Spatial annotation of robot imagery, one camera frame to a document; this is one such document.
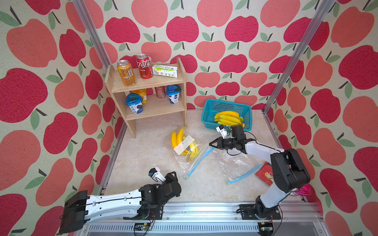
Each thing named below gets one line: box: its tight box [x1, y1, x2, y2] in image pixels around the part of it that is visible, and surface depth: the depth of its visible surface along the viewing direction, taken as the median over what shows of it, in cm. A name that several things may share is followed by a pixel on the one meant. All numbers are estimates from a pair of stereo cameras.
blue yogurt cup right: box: [165, 84, 182, 104], surface depth 92 cm
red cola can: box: [136, 53, 154, 80], surface depth 73 cm
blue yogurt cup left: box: [125, 92, 144, 115], surface depth 87 cm
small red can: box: [155, 85, 167, 99], surface depth 97 cm
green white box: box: [152, 64, 178, 79], surface depth 79 cm
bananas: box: [171, 126, 199, 162], surface depth 92 cm
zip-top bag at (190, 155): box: [171, 126, 216, 180], surface depth 90 cm
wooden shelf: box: [104, 57, 188, 139], surface depth 88 cm
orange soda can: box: [116, 59, 137, 87], surface depth 69 cm
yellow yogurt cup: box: [128, 88, 148, 104], surface depth 92 cm
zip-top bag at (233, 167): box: [214, 147, 264, 185], surface depth 88 cm
